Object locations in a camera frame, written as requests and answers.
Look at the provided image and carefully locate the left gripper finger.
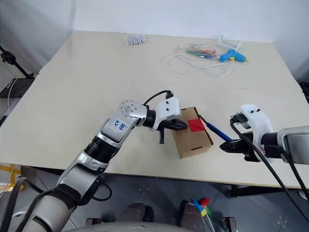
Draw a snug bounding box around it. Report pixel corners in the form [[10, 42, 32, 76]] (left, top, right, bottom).
[[167, 119, 189, 131], [158, 129, 167, 145]]

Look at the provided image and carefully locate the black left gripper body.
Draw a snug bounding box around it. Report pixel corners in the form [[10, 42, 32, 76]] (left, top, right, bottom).
[[156, 117, 177, 133]]

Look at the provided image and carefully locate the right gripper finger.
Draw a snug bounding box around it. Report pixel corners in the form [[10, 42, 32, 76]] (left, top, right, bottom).
[[220, 145, 246, 154], [219, 140, 244, 148]]

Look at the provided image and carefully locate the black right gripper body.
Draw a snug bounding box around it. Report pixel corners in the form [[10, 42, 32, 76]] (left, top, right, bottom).
[[241, 131, 262, 162]]

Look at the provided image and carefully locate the blue pen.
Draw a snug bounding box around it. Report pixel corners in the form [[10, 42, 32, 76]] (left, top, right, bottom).
[[198, 116, 234, 143]]

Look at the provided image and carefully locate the brown cardboard box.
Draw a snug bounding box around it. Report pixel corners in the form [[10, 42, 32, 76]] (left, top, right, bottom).
[[169, 106, 214, 160]]

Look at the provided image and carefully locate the red tape patch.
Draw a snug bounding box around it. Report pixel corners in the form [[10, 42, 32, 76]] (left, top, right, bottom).
[[188, 118, 206, 132]]

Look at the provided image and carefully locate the colourful feather toy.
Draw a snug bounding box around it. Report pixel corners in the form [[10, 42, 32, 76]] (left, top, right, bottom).
[[191, 197, 213, 218]]

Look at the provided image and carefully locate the small dark metal block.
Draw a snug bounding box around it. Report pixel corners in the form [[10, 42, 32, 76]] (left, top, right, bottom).
[[221, 216, 238, 230], [85, 217, 102, 228]]

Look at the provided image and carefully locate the clear bag of colourful tools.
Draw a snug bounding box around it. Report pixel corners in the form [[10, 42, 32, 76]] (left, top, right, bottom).
[[184, 43, 218, 60]]

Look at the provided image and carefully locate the blue hot glue gun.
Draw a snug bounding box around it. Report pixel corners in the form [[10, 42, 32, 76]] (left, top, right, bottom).
[[219, 48, 248, 63]]

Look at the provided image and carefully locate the grey robot torso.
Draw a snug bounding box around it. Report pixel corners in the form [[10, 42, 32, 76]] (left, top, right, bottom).
[[64, 221, 194, 232]]

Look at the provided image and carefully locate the dark floor mat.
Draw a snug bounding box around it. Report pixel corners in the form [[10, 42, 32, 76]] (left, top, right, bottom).
[[0, 78, 35, 99]]

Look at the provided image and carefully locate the black tripod stand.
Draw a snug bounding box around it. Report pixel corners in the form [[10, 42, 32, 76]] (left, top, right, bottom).
[[0, 44, 36, 79]]

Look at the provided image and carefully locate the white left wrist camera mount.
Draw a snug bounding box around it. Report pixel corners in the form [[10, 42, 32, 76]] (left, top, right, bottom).
[[149, 96, 182, 132]]

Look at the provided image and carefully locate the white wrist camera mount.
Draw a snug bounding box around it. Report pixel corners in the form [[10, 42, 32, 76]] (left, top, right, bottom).
[[237, 103, 283, 164], [149, 96, 182, 132]]

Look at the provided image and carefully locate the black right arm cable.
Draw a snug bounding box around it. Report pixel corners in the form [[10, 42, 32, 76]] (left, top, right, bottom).
[[229, 113, 309, 232]]

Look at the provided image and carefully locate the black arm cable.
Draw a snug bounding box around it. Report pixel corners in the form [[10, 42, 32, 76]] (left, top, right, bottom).
[[142, 89, 175, 107], [229, 113, 309, 232]]

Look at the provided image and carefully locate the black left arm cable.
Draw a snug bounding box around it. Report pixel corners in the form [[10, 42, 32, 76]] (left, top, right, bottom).
[[142, 89, 175, 107]]

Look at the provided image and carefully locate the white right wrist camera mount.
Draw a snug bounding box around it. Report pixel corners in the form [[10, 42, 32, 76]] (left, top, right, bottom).
[[237, 103, 283, 164]]

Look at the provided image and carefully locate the black table frame bar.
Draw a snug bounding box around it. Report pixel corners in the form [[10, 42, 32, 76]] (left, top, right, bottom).
[[226, 184, 302, 198]]

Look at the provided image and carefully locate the white power cable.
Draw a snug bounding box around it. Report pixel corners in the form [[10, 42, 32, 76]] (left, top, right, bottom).
[[161, 43, 234, 77]]

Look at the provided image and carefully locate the white wire rack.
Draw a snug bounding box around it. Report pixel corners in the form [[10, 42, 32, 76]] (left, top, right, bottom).
[[217, 34, 243, 52]]

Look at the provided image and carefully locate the thin white floor cable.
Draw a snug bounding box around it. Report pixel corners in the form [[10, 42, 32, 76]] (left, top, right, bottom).
[[6, 78, 19, 115]]

